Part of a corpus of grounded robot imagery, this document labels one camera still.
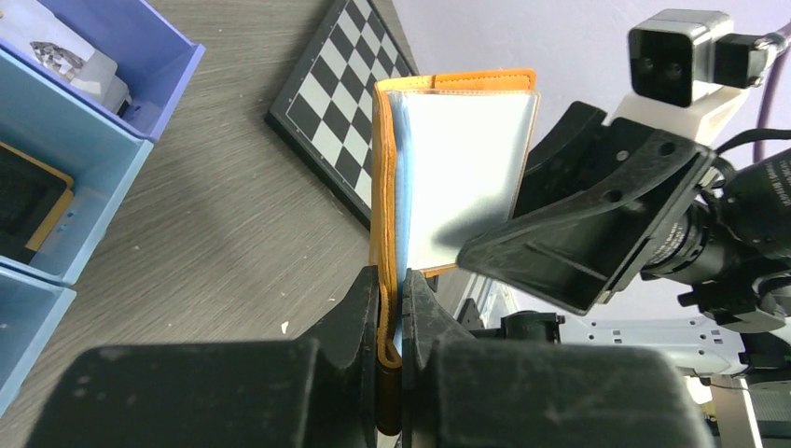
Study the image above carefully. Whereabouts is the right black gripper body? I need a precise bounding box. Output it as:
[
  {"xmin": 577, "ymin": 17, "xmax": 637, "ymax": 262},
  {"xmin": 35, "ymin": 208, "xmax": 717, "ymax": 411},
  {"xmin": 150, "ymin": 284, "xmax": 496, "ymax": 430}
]
[{"xmin": 457, "ymin": 102, "xmax": 715, "ymax": 315}]

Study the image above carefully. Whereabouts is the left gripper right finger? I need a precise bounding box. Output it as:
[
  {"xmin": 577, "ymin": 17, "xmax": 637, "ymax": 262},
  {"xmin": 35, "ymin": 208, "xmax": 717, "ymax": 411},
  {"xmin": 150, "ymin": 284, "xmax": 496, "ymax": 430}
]
[{"xmin": 402, "ymin": 270, "xmax": 478, "ymax": 447}]

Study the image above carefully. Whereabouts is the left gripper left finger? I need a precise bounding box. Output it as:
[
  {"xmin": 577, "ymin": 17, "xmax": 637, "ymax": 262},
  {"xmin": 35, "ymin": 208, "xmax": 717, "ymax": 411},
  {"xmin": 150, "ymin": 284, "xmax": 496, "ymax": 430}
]
[{"xmin": 300, "ymin": 266, "xmax": 380, "ymax": 447}]

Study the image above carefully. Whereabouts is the orange leather card holder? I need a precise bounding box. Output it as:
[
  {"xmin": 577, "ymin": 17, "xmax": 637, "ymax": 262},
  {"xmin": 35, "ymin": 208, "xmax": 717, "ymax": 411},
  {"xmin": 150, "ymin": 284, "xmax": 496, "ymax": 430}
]
[{"xmin": 368, "ymin": 67, "xmax": 541, "ymax": 434}]

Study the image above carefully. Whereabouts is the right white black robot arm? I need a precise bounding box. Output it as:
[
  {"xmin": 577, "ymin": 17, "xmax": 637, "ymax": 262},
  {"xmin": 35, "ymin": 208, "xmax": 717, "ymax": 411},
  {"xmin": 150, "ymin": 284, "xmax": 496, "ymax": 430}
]
[{"xmin": 457, "ymin": 102, "xmax": 790, "ymax": 383}]

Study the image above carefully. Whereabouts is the black white checkerboard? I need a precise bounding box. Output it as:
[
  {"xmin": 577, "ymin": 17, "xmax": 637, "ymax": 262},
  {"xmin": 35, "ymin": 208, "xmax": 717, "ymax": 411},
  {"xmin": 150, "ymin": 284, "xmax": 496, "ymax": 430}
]
[{"xmin": 265, "ymin": 0, "xmax": 416, "ymax": 227}]

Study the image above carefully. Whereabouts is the yellow item in blue drawer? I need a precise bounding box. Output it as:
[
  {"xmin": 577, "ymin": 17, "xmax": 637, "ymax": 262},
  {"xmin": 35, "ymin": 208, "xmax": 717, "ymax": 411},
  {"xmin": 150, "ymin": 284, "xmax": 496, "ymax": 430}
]
[{"xmin": 1, "ymin": 143, "xmax": 74, "ymax": 263}]

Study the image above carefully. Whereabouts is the blue purple three-drawer organizer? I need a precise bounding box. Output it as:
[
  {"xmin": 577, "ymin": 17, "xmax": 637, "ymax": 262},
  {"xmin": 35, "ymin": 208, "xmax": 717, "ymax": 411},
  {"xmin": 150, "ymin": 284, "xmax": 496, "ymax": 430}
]
[{"xmin": 1, "ymin": 1, "xmax": 204, "ymax": 408}]

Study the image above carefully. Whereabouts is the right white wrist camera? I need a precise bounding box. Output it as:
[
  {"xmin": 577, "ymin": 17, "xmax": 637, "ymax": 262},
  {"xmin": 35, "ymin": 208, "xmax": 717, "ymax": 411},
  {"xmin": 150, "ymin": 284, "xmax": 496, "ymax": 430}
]
[{"xmin": 614, "ymin": 9, "xmax": 790, "ymax": 145}]

